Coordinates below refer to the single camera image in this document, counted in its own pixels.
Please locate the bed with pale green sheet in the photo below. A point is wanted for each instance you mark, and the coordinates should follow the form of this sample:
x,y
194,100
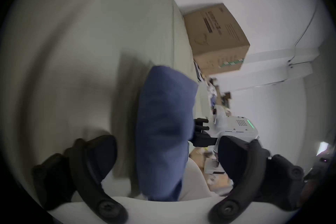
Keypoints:
x,y
84,34

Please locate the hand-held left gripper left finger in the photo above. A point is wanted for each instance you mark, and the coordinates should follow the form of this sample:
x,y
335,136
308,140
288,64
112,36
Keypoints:
x,y
86,165

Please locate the dark blue garment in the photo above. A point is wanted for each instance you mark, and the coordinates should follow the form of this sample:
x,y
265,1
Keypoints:
x,y
164,125

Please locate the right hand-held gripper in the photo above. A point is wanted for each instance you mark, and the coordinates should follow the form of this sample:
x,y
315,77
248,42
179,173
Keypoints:
x,y
233,127

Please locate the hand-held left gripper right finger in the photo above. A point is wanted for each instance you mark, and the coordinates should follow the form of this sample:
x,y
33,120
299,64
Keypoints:
x,y
259,173

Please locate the brown cardboard carton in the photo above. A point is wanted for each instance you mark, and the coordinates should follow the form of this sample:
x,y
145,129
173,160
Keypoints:
x,y
217,39

